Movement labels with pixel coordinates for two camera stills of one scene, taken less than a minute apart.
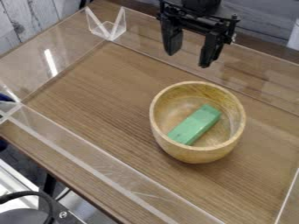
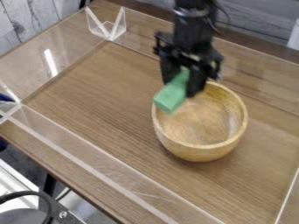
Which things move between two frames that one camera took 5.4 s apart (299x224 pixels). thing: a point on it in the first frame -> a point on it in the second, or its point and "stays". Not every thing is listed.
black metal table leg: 50,185 stays
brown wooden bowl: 174,103 stays
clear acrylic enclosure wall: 186,113 stays
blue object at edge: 5,97 stays
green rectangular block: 196,124 -> 170,98
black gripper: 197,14 -> 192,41
